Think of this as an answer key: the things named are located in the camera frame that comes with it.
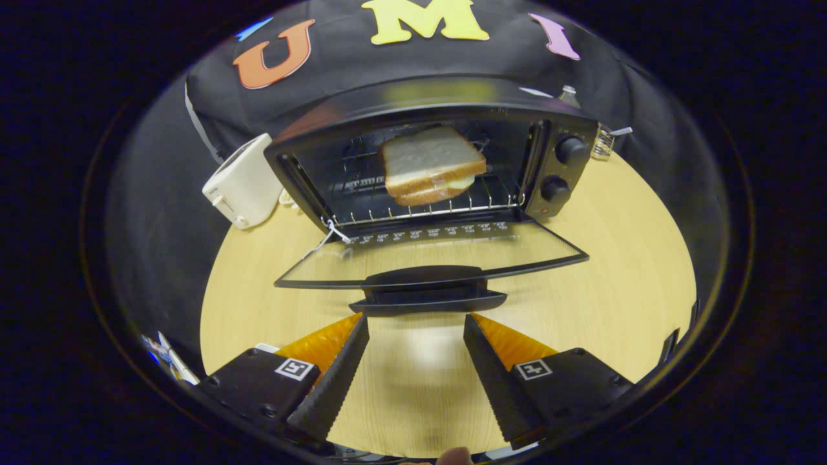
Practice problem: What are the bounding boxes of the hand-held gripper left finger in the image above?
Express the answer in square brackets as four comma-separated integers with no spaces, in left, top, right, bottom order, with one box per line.
[196,313,371,450]

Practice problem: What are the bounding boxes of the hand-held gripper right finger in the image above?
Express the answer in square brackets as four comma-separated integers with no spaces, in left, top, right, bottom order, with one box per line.
[463,313,634,451]

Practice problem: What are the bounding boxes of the white bread sandwich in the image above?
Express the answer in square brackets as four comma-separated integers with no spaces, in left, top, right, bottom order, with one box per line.
[380,126,488,207]

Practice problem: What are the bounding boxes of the black toaster oven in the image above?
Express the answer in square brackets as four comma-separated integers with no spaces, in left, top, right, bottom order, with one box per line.
[264,76,598,317]

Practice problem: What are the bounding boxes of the white bread toaster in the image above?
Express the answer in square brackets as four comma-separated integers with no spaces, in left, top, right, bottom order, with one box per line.
[202,133,285,231]

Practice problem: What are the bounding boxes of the white printed papers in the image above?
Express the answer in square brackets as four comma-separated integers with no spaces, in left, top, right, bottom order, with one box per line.
[141,331,200,386]

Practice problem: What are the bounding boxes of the clear glass jar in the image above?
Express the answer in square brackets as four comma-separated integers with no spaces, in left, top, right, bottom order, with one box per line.
[591,124,616,161]

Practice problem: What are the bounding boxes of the black backdrop cloth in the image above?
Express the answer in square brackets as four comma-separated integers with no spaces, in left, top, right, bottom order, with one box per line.
[107,0,724,362]

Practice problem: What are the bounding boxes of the white string loop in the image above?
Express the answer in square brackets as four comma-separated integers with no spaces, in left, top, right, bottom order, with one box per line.
[302,218,353,260]

